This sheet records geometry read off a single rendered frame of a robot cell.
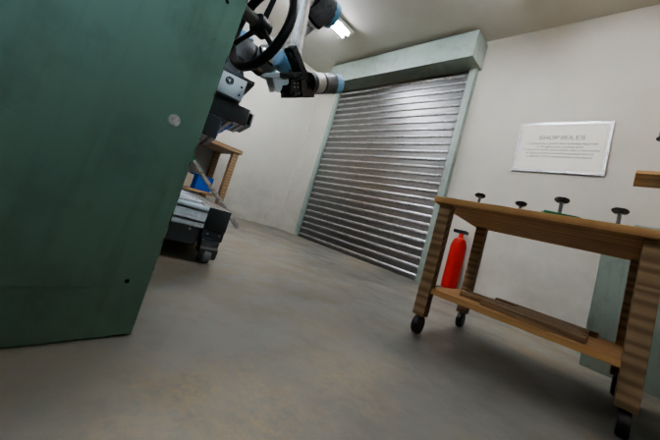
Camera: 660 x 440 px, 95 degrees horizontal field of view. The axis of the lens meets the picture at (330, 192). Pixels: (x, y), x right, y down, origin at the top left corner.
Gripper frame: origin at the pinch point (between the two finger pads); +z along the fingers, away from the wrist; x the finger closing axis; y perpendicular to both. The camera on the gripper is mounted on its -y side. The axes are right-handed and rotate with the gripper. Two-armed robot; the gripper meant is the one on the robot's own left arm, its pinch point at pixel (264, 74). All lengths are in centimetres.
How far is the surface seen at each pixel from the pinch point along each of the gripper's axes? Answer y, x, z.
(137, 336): 49, -26, 52
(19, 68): 3, -26, 57
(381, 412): 63, -62, 25
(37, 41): 0, -26, 55
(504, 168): 73, -14, -253
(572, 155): 56, -61, -255
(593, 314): 111, -92, -114
